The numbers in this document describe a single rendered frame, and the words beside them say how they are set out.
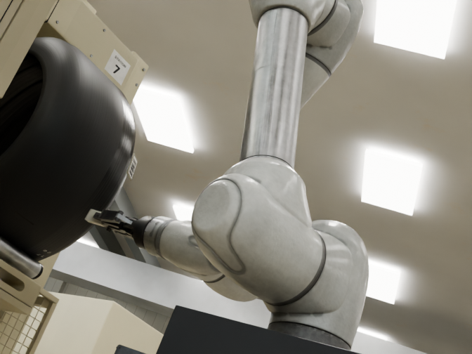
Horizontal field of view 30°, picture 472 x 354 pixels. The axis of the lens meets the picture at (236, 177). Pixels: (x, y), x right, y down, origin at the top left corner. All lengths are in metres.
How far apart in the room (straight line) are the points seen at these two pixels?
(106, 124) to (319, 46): 0.61
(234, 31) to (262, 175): 6.88
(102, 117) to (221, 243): 0.87
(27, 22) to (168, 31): 7.39
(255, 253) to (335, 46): 0.65
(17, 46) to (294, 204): 0.51
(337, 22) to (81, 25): 1.12
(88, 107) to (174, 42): 6.74
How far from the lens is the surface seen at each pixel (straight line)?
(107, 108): 2.25
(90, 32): 2.84
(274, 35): 1.73
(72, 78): 2.22
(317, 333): 1.54
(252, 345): 1.41
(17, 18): 1.41
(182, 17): 8.49
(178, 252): 1.84
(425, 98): 8.29
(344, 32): 1.94
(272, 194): 1.45
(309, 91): 1.91
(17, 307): 2.22
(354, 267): 1.59
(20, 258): 2.23
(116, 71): 2.91
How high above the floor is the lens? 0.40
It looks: 23 degrees up
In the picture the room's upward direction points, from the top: 22 degrees clockwise
